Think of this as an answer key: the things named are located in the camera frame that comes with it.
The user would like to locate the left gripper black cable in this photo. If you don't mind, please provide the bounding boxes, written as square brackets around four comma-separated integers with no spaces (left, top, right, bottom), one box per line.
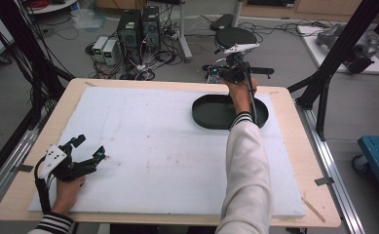
[33,155,54,218]

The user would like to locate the person's right hand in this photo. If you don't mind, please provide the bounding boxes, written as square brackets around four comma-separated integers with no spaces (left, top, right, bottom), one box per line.
[224,77,259,115]

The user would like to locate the white foam mat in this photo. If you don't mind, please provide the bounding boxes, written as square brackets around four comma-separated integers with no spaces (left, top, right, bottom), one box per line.
[28,86,307,218]

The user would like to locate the aluminium table rail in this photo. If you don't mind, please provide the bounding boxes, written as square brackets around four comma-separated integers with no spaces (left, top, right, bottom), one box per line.
[0,106,46,216]
[293,99,367,234]

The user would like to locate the white floor board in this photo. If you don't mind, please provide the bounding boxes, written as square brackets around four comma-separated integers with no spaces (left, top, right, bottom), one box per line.
[296,24,379,76]

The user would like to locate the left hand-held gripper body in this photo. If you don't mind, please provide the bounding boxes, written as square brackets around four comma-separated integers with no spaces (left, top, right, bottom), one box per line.
[39,142,97,183]

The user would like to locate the tangle of floor cables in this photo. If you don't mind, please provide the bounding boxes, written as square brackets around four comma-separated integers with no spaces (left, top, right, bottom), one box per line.
[85,9,185,82]

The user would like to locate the slim black computer tower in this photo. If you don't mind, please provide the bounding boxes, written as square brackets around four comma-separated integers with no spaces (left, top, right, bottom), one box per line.
[141,5,162,52]

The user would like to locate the dark grey machine part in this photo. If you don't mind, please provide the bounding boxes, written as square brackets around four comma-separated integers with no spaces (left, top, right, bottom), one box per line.
[345,32,379,75]

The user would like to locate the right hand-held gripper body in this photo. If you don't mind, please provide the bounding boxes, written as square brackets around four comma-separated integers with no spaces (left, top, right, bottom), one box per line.
[214,42,260,84]

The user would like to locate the grey metal stand leg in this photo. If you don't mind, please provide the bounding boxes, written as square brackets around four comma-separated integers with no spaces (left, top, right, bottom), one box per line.
[176,0,194,63]

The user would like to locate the light grey machine part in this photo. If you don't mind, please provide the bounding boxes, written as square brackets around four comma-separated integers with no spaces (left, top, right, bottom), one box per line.
[315,22,345,50]

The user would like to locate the black round stool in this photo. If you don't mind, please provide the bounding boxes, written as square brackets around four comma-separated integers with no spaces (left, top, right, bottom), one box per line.
[213,26,259,67]

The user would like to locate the grey tape strip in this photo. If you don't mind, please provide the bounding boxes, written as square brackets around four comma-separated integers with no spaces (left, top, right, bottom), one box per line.
[314,175,335,187]
[10,164,35,174]

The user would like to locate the white power supply unit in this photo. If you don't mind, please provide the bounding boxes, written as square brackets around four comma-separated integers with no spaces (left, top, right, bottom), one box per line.
[102,38,120,66]
[92,35,109,62]

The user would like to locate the black frame post with brace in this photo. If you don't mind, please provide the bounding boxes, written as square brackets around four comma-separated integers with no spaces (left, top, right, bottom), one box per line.
[286,0,379,141]

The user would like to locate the large black computer tower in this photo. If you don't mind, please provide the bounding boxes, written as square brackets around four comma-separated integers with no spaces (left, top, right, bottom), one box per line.
[116,9,143,65]

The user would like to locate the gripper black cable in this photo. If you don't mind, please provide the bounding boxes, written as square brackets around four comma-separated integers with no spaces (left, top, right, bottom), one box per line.
[240,61,260,127]
[33,155,54,218]

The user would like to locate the black tray stand with bar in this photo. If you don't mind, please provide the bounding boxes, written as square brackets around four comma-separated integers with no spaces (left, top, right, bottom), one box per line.
[191,64,275,132]

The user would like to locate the long floor cable bundle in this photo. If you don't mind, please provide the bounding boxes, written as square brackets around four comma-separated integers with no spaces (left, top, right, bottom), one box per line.
[238,19,338,39]

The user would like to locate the blue cart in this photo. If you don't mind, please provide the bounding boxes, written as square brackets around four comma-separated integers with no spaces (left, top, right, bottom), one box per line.
[352,135,379,210]

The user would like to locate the black frame post with cables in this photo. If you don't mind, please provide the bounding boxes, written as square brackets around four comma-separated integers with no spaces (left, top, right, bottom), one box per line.
[0,0,77,131]

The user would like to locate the person's left hand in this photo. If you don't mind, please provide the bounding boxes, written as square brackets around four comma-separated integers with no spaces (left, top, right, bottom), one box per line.
[51,175,87,215]

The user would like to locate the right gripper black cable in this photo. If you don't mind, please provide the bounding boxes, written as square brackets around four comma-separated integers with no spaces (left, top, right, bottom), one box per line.
[240,61,260,127]

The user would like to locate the thin wooden stick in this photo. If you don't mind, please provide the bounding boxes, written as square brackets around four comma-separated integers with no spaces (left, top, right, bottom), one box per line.
[300,196,327,224]

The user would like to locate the black flat stand base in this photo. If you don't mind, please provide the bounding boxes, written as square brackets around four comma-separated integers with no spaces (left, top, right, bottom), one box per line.
[208,13,236,32]

